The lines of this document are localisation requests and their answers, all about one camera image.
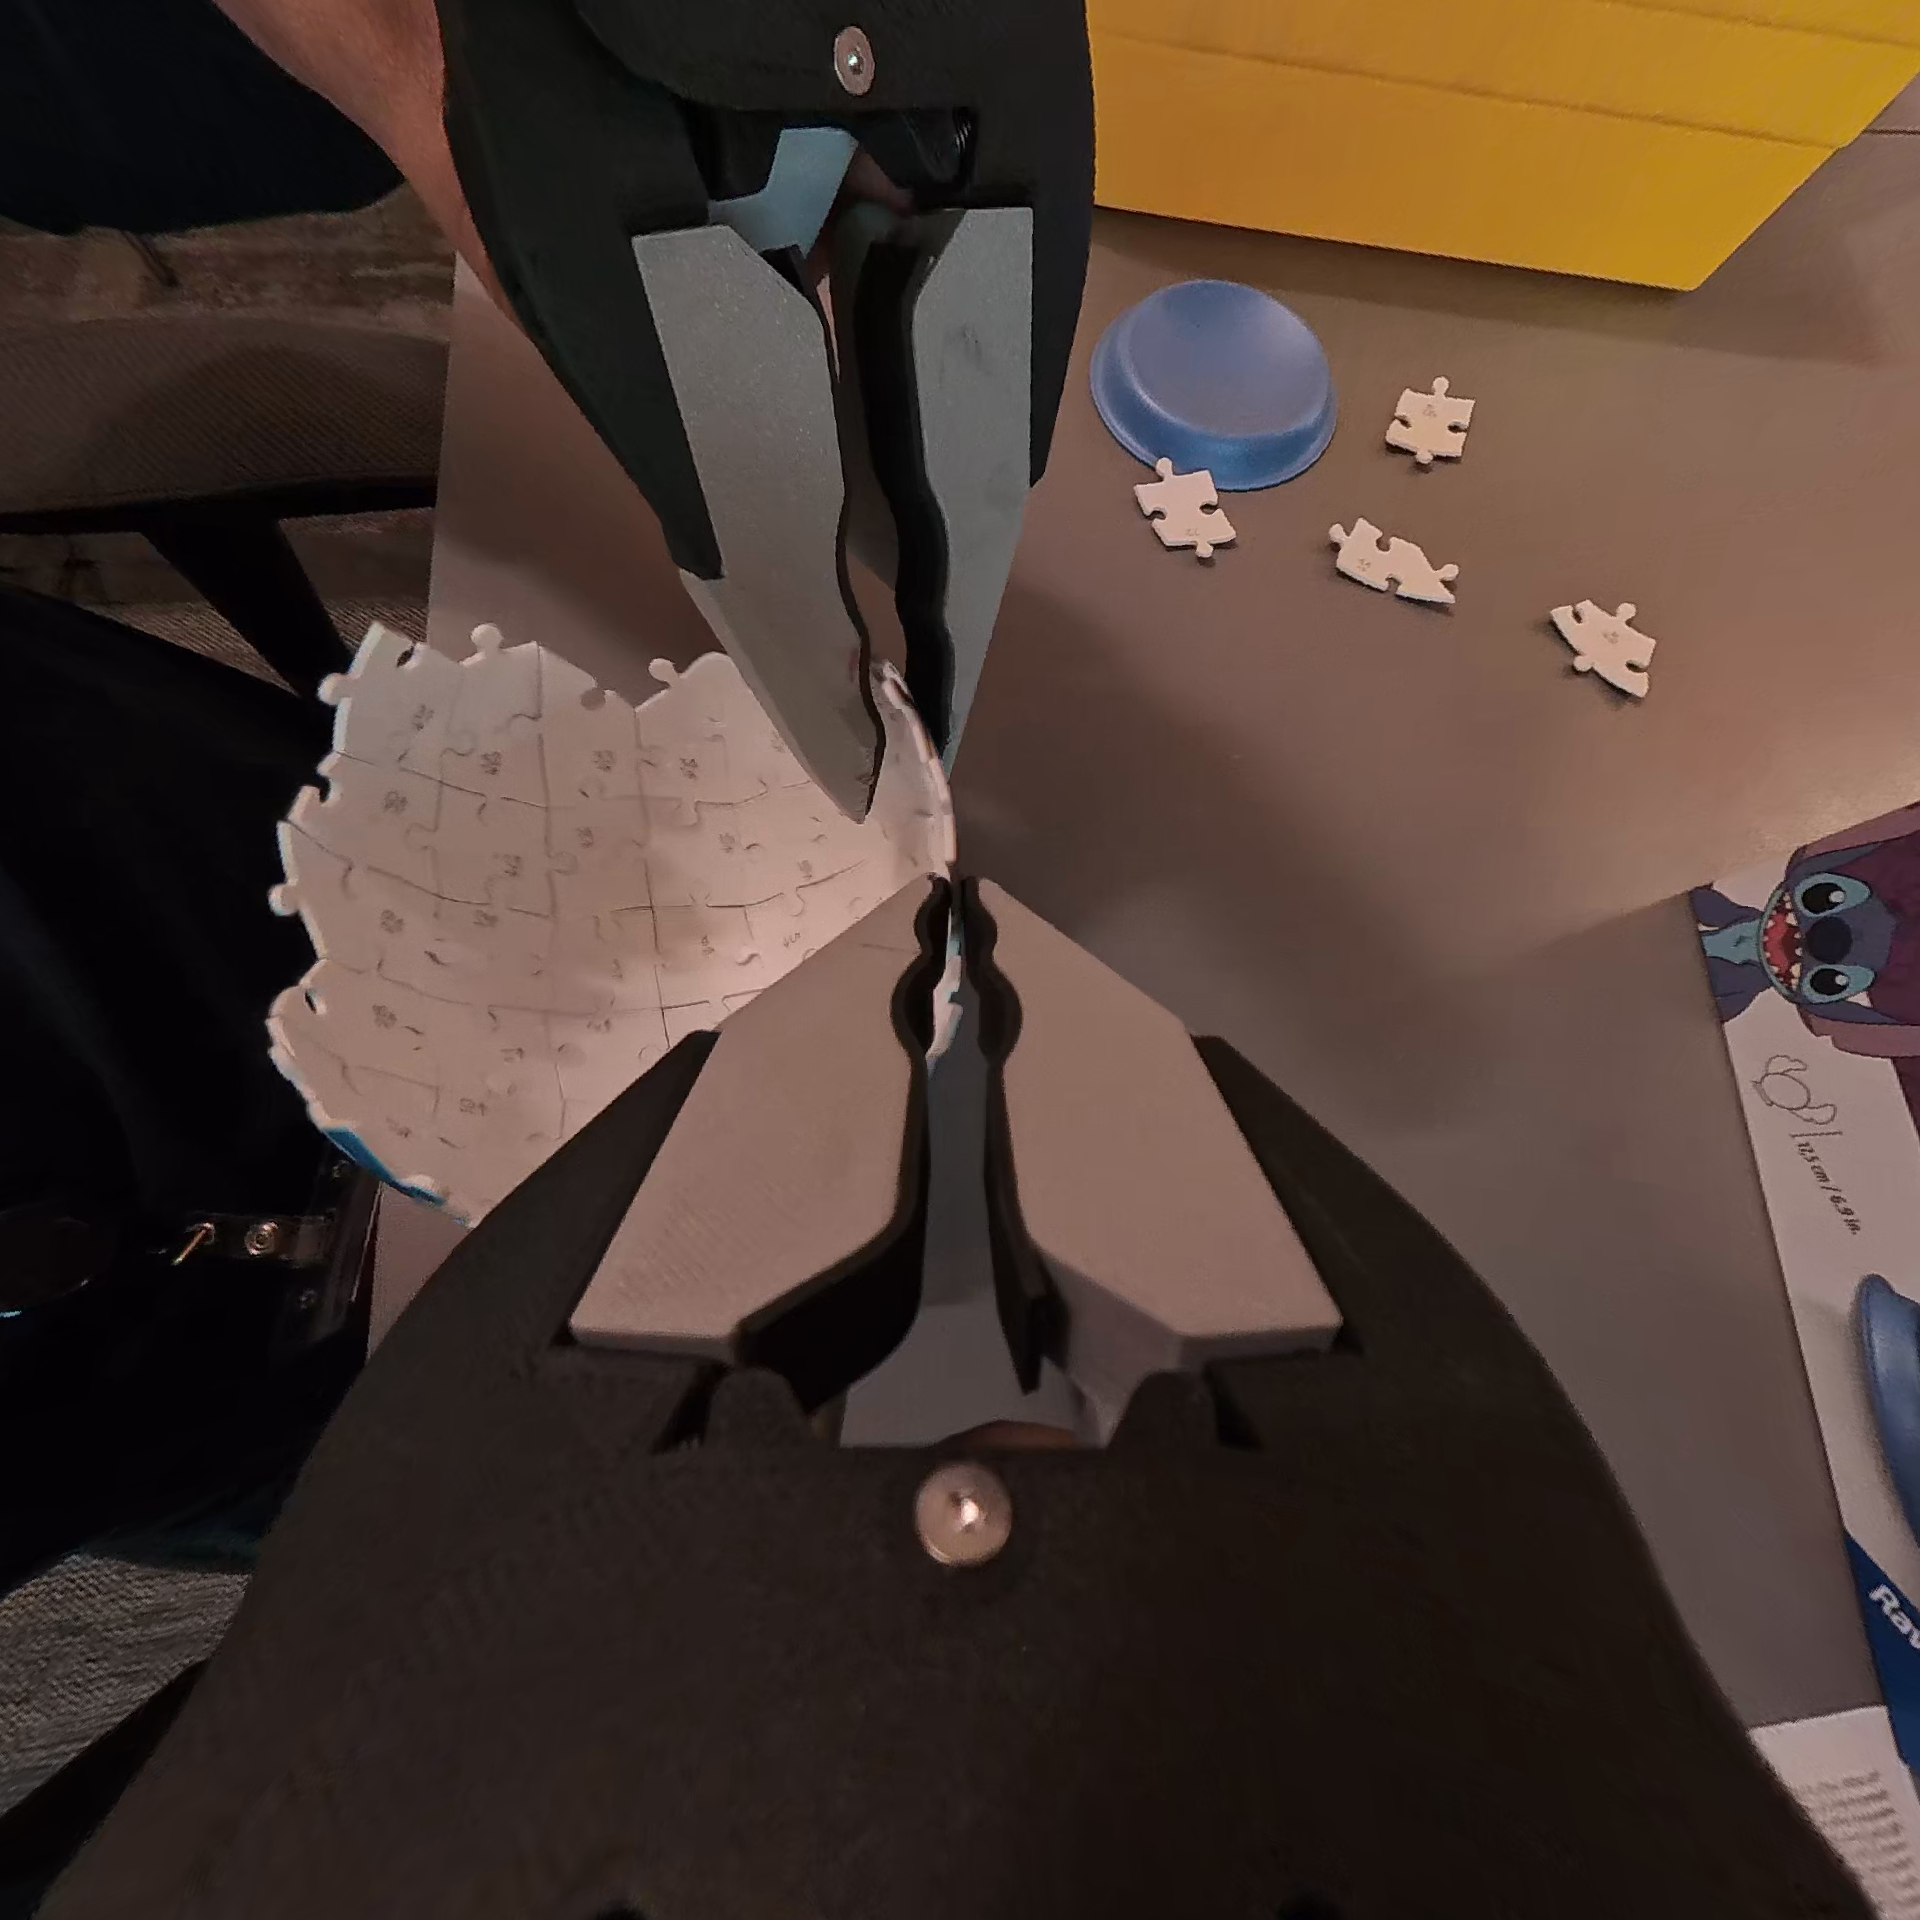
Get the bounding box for person's left forearm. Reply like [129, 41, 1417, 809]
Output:
[0, 0, 408, 232]

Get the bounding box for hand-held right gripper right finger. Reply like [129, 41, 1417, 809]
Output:
[959, 878, 1346, 1412]

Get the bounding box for yellow plastic bin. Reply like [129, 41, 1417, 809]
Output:
[1080, 0, 1920, 294]

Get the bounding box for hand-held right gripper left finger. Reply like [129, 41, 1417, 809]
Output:
[570, 872, 959, 1415]

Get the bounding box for black furniture legs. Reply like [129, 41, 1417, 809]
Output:
[0, 477, 442, 695]

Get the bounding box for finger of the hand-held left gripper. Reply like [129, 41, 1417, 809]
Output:
[858, 203, 1040, 758]
[631, 221, 904, 824]

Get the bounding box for printed puzzle box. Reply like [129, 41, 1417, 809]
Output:
[1688, 799, 1920, 1727]

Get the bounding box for blue plastic ball stand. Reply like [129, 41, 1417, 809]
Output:
[1090, 279, 1339, 492]

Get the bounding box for person's dark trousers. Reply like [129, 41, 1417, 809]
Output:
[0, 584, 378, 1576]

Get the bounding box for person's left hand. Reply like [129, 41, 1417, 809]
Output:
[225, 0, 507, 296]

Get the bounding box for puzzle ball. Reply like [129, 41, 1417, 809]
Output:
[268, 620, 964, 1212]

